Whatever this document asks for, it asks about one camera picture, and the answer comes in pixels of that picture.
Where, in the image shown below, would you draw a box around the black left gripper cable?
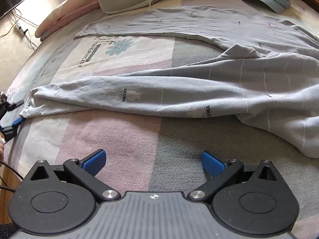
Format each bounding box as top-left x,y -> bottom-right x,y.
0,161 -> 25,192

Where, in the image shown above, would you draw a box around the black wall cable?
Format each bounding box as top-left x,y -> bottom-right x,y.
0,9 -> 39,49

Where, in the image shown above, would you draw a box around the grey striped pants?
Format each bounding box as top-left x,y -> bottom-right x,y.
19,5 -> 319,158

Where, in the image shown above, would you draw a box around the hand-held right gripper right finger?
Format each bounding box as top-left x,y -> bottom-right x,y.
187,151 -> 278,202

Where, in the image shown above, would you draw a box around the pink folded quilt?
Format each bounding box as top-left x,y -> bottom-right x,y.
34,0 -> 301,41

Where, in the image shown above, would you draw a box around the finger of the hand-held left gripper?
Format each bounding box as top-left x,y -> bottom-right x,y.
0,93 -> 25,120
0,118 -> 24,143

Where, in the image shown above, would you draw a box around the patchwork bed sheet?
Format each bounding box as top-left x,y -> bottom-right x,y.
0,0 -> 319,205

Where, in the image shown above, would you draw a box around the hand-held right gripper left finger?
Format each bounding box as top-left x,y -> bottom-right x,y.
30,149 -> 122,203

